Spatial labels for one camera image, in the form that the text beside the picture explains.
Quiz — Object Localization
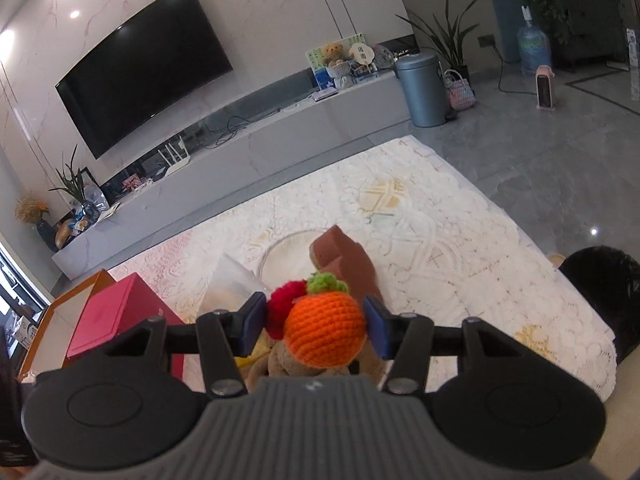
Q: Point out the clear box with red lid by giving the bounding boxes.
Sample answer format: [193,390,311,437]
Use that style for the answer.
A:
[65,272,186,381]

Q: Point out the clear glass plate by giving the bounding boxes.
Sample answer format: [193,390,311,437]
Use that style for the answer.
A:
[257,229,351,286]

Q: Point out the black cables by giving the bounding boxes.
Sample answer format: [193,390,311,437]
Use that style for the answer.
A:
[202,115,251,150]

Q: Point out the white marble television cabinet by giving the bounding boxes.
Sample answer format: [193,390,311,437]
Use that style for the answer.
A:
[51,69,412,281]

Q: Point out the teddy bear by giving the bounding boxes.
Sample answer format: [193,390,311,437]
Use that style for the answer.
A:
[320,42,351,88]

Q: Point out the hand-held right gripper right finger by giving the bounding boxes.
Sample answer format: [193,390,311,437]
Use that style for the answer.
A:
[363,296,521,396]

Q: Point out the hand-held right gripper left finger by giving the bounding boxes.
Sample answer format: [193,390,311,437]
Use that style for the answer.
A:
[107,292,267,400]

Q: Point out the dried flowers in black vase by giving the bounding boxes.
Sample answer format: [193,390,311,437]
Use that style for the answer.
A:
[14,191,58,253]

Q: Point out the brown sponge block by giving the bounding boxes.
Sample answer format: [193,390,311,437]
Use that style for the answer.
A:
[308,225,383,313]

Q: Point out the brown ornament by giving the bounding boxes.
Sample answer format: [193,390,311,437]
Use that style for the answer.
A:
[54,220,81,251]

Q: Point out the grey-blue trash can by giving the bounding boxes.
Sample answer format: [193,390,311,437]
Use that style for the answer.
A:
[393,51,448,128]

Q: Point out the blue water jug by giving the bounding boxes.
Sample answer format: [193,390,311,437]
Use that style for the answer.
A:
[516,5,552,77]

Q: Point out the orange crochet fruit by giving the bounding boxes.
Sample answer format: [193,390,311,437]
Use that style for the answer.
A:
[283,271,367,368]

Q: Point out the clear plastic bag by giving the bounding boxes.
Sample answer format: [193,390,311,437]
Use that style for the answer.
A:
[200,252,273,323]

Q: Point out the round paper fan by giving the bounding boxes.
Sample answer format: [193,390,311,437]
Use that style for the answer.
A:
[348,42,375,70]

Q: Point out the red crochet fruit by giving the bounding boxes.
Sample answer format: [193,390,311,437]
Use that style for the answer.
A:
[263,280,308,341]

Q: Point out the pink woven basket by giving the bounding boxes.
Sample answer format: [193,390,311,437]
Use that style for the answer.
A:
[442,69,476,109]

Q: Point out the brown plush toy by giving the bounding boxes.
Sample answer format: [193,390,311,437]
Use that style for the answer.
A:
[250,337,361,378]

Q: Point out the black wall television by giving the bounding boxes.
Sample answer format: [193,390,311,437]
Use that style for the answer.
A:
[55,0,234,160]

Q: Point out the sliding glass door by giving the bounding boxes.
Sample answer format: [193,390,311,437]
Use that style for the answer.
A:
[0,242,53,361]

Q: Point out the dark round object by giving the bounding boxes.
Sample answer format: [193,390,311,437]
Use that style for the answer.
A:
[557,245,640,361]

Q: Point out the long-leaf potted plant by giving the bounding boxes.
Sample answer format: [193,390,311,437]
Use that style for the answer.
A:
[395,0,481,81]

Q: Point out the orange cardboard box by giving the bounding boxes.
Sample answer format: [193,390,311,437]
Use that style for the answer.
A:
[17,268,116,381]

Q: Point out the white router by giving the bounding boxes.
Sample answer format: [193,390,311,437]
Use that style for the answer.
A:
[157,135,193,178]

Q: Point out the pink space heater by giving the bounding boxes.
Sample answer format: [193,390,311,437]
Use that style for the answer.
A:
[535,64,557,111]

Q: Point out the green plant in glass vase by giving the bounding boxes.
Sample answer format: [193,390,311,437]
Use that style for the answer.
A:
[48,145,108,216]

